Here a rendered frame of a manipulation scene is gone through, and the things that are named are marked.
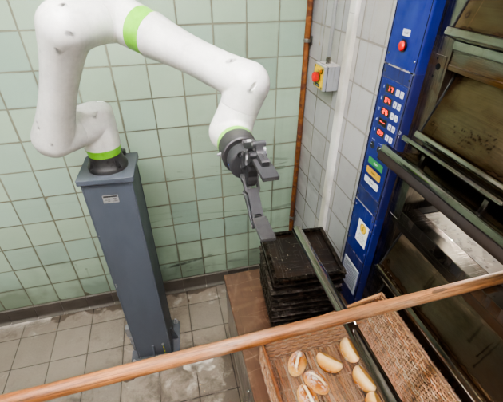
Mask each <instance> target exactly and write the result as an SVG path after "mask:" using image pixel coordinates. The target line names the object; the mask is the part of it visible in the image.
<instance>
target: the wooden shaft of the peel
mask: <svg viewBox="0 0 503 402"><path fill-rule="evenodd" d="M502 283H503V270H502V271H498V272H495V273H491V274H486V275H482V276H479V277H475V278H470V279H466V280H463V281H459V282H453V283H450V284H446V285H443V286H437V287H434V288H430V289H427V290H421V291H418V292H414V293H411V294H405V295H402V296H398V297H395V298H389V299H386V300H382V301H377V302H373V303H370V304H366V305H360V306H356V307H353V308H349V309H344V310H340V311H337V312H333V313H328V314H324V315H321V316H318V317H312V318H308V319H305V320H302V321H296V322H292V323H289V324H286V325H280V326H276V327H273V328H269V329H263V330H260V331H256V332H253V333H247V334H244V335H240V336H237V337H231V338H228V339H224V340H221V341H215V342H212V343H208V344H205V345H199V346H196V347H192V348H189V349H183V350H180V351H175V352H172V353H166V354H163V355H160V356H156V357H150V358H147V359H144V360H140V361H134V362H131V363H128V364H124V365H118V366H115V367H112V368H106V369H102V370H99V371H96V372H90V373H86V374H82V375H79V376H73V377H70V378H66V379H63V380H57V381H54V382H50V383H47V384H41V385H38V386H34V387H31V388H25V389H22V390H18V391H15V392H9V393H6V394H2V395H0V402H44V401H47V400H53V399H57V398H60V397H63V396H68V395H72V394H75V393H79V392H84V391H88V390H90V389H94V388H100V387H103V386H106V385H110V384H115V383H118V382H122V381H125V380H131V379H134V378H138V377H140V376H146V375H149V374H153V373H156V372H162V371H164V370H168V369H174V368H177V367H180V366H184V365H189V364H192V363H196V362H199V361H205V360H208V359H212V358H215V357H220V356H223V355H227V354H230V353H236V352H239V351H242V350H245V349H251V348H255V347H258V346H261V345H266V344H270V343H273V342H277V341H282V340H286V339H289V338H292V337H297V336H301V335H304V334H308V333H313V332H317V331H320V330H323V329H329V328H332V327H335V326H339V325H344V324H347V323H351V322H354V321H360V320H363V319H367V318H369V317H375V316H378V315H382V314H385V313H391V312H394V311H397V310H400V309H406V308H410V307H413V306H416V305H421V304H425V303H428V302H434V301H437V300H441V299H444V298H449V297H453V296H456V295H459V294H465V293H468V292H471V291H475V290H480V289H484V288H487V287H490V286H495V285H499V284H502Z"/></svg>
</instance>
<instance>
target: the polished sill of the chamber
mask: <svg viewBox="0 0 503 402"><path fill-rule="evenodd" d="M399 221H400V222H401V223H402V224H403V225H404V226H405V227H406V228H407V229H408V230H409V231H410V232H411V233H412V234H413V235H414V236H415V238H416V239H417V240H418V241H419V242H420V243H421V244H422V245H423V246H424V247H425V248H426V249H427V250H428V251H429V252H430V253H431V254H432V255H433V256H434V257H435V258H436V259H437V260H438V261H439V262H440V263H441V264H442V265H443V266H444V267H445V268H446V269H447V270H448V271H449V272H450V273H451V274H452V275H453V276H454V277H455V278H456V279H457V280H458V281H463V280H466V279H470V278H475V277H479V276H482V275H486V274H488V273H487V272H486V271H485V270H484V269H482V268H481V267H480V266H479V265H478V264H477V263H476V262H475V261H474V260H473V259H472V258H471V257H470V256H469V255H468V254H467V253H466V252H465V251H463V250H462V249H461V248H460V247H459V246H458V245H457V244H456V243H454V242H453V241H452V240H451V239H450V238H449V237H448V236H447V235H446V234H444V233H443V232H442V231H441V230H440V229H439V228H438V227H437V226H435V225H434V224H433V223H432V222H431V221H430V220H429V219H428V218H427V217H425V216H424V214H423V213H421V212H420V210H419V209H413V210H408V211H402V213H401V216H400V219H399ZM470 293H471V294H472V295H473V296H474V297H475V298H476V300H477V301H478V302H479V303H480V304H481V305H482V306H483V307H484V308H485V309H486V310H487V311H488V312H489V313H490V314H491V315H492V316H493V317H494V318H495V319H496V320H497V321H498V322H499V323H500V324H501V325H502V326H503V286H501V285H500V284H499V285H495V286H490V287H487V288H484V289H480V290H475V291H471V292H470Z"/></svg>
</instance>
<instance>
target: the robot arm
mask: <svg viewBox="0 0 503 402"><path fill-rule="evenodd" d="M34 27H35V33H36V38H37V44H38V64H39V86H38V103H37V108H36V113H35V117H34V123H33V126H32V129H31V132H30V139H31V142H32V145H33V146H34V147H35V149H36V150H37V151H38V152H40V153H41V154H42V155H44V156H48V157H52V158H59V157H63V156H67V155H68V154H70V153H72V152H75V151H77V150H79V149H81V148H84V149H85V151H86V153H87V155H88V157H89V162H88V165H87V168H88V171H89V173H91V174H93V175H112V174H116V173H118V172H120V171H123V170H124V169H126V168H127V166H128V164H129V163H128V159H127V158H126V157H125V155H126V151H125V148H121V140H120V137H119V132H118V129H117V123H116V120H115V116H114V113H113V108H112V106H111V105H110V104H108V103H106V102H104V101H89V102H85V103H83V104H80V105H78V106H77V95H78V90H79V85H80V81H81V75H82V71H83V69H84V65H85V60H86V58H87V55H88V52H89V51H90V50H91V49H93V48H95V47H98V46H101V45H106V44H115V43H117V44H119V45H123V46H124V47H126V48H128V49H131V50H132V51H135V52H137V53H140V54H141V55H142V56H143V57H146V58H148V59H151V60H154V61H158V62H160V63H162V64H165V65H168V66H170V67H173V68H174V69H178V70H180V71H181V72H183V73H186V74H188V75H189V76H191V77H194V78H196V79H197V80H199V81H201V82H203V83H205V84H206V85H208V86H209V87H211V88H213V89H215V90H217V91H219V92H220V93H221V95H222V97H221V100H220V103H219V106H218V108H217V110H216V113H215V116H214V117H213V119H212V122H211V123H210V127H209V137H210V140H211V142H212V144H213V145H215V147H216V148H217V149H218V151H219V153H218V154H217V156H220V157H221V159H222V160H223V163H224V166H225V167H226V168H227V169H228V170H229V171H231V173H232V174H233V175H234V176H235V177H237V178H240V180H241V182H242V183H243V187H244V190H243V192H242V193H243V196H244V199H245V203H246V206H247V209H248V215H249V219H250V222H251V228H252V229H256V232H257V234H258V236H259V239H260V241H261V242H270V241H275V240H276V236H275V233H274V231H273V230H272V228H271V225H270V223H269V222H268V218H267V216H263V208H262V204H261V200H260V197H259V191H260V185H259V176H260V178H261V179H262V181H263V182H267V181H274V180H279V173H278V172H277V171H276V169H275V168H274V166H273V164H272V163H271V161H270V160H269V159H268V157H267V152H266V151H267V149H266V148H264V147H266V144H267V142H266V140H257V141H256V140H255V138H254V136H253V135H252V130H253V128H254V124H255V120H256V118H257V116H258V113H259V111H260V109H261V107H262V105H263V102H264V100H265V98H266V97H267V95H268V92H269V89H270V78H269V76H268V73H267V71H266V69H265V68H264V67H263V66H262V65H261V64H259V63H257V62H255V61H251V60H248V59H246V58H243V57H240V56H237V55H235V54H232V53H229V52H227V51H225V50H223V49H220V48H218V47H216V46H214V45H211V44H209V43H207V42H206V41H203V40H201V39H200V38H198V37H196V36H194V35H192V34H191V33H189V32H188V31H186V30H184V29H182V28H181V27H179V26H178V25H176V24H175V23H174V22H172V21H170V20H169V19H167V18H166V17H165V16H164V15H163V14H161V13H159V12H156V11H154V10H151V9H150V8H148V7H147V6H145V5H143V4H141V3H139V2H137V1H136V0H45V1H44V2H43V3H42V4H41V5H40V6H39V7H38V8H37V10H36V12H35V15H34ZM255 185H256V188H251V186H255Z"/></svg>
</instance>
